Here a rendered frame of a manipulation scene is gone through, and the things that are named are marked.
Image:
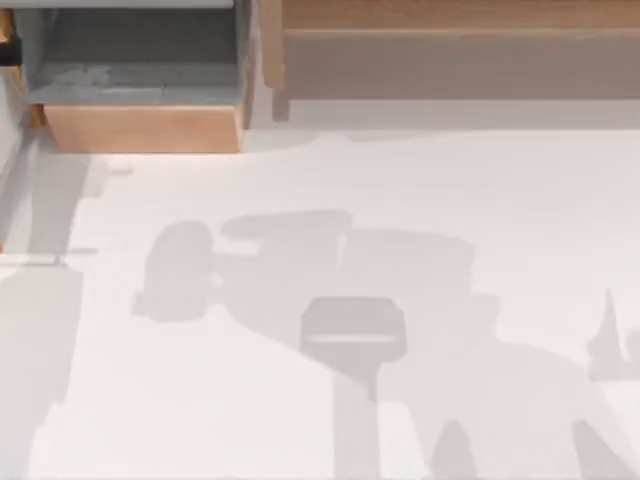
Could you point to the pale wooden drawer front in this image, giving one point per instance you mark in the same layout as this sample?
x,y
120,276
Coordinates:
x,y
145,127

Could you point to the wooden open shelf cabinet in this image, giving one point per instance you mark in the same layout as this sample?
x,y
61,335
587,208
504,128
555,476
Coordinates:
x,y
450,55

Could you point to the pulled-out grey pierced drawer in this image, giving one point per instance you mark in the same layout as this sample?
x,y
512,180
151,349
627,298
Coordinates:
x,y
135,60

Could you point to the black and orange object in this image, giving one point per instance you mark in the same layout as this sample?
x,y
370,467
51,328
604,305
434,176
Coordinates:
x,y
7,47

